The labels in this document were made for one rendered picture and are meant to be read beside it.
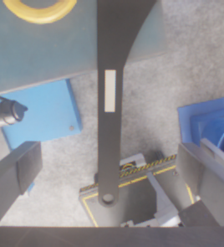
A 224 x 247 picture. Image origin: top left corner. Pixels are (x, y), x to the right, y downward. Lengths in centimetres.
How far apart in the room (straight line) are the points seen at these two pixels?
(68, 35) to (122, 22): 6
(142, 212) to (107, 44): 118
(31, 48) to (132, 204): 113
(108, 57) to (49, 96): 103
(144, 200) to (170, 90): 77
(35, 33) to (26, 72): 5
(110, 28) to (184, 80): 120
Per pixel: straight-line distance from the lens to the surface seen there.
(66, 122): 124
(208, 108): 149
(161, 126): 140
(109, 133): 23
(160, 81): 134
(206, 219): 34
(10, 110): 88
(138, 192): 121
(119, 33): 23
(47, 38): 25
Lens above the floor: 129
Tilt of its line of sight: 75 degrees down
